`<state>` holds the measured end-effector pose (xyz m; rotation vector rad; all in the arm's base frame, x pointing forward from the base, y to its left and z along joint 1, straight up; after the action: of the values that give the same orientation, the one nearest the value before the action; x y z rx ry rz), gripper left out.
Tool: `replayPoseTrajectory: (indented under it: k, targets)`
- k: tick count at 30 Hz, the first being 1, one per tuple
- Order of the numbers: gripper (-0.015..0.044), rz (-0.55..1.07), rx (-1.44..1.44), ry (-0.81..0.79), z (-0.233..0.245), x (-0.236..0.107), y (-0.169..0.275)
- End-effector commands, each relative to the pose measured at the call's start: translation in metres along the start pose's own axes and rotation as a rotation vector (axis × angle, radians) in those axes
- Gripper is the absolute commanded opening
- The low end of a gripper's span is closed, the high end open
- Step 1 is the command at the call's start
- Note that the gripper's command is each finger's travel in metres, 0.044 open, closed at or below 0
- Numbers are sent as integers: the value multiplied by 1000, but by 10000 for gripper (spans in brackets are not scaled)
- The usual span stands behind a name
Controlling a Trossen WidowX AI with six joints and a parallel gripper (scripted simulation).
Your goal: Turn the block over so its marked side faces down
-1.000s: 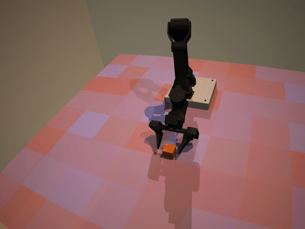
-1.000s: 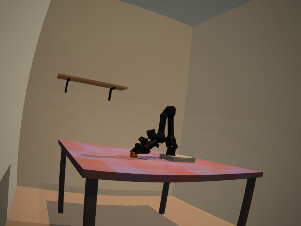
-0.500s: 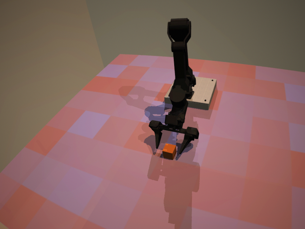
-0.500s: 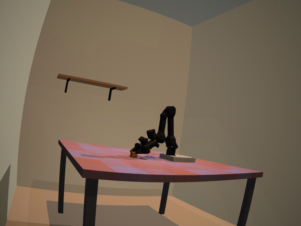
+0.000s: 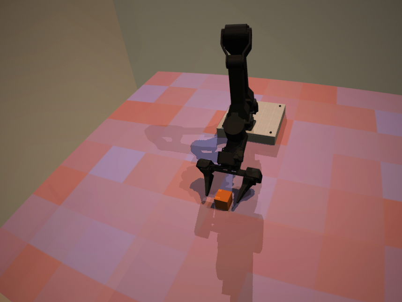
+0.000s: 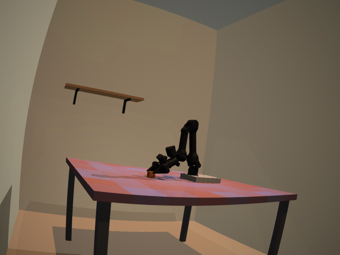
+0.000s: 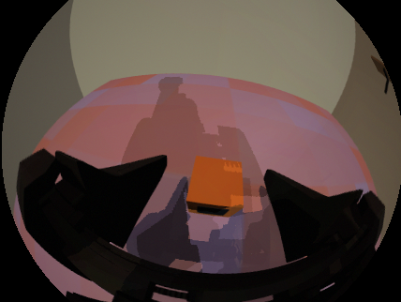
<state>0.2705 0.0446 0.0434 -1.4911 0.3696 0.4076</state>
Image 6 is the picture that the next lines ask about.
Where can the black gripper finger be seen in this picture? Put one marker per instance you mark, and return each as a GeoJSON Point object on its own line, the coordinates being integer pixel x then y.
{"type": "Point", "coordinates": [160, 170]}
{"type": "Point", "coordinates": [152, 168]}

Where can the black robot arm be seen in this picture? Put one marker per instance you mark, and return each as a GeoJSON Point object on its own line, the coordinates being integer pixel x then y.
{"type": "Point", "coordinates": [192, 158]}

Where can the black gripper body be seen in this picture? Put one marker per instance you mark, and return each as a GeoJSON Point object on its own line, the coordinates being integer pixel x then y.
{"type": "Point", "coordinates": [165, 166]}

